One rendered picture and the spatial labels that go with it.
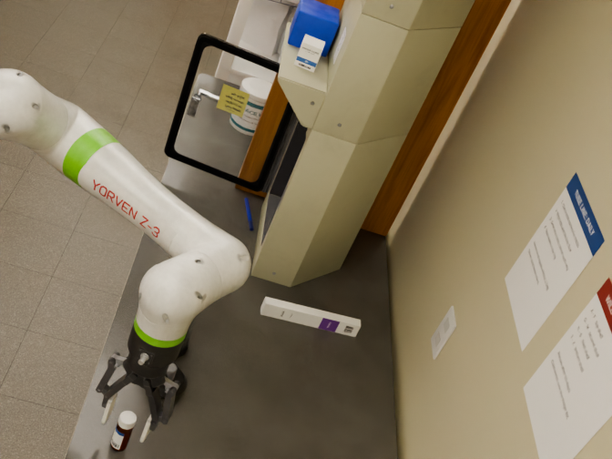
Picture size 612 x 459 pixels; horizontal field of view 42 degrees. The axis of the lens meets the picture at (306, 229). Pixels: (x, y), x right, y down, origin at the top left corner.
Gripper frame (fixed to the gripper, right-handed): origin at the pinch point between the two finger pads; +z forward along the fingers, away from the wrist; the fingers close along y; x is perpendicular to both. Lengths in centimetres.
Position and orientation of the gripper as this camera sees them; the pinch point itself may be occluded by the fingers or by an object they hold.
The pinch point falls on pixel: (127, 419)
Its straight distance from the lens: 163.0
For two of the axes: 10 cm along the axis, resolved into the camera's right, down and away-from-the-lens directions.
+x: 2.6, -5.1, 8.2
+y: 9.0, 4.3, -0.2
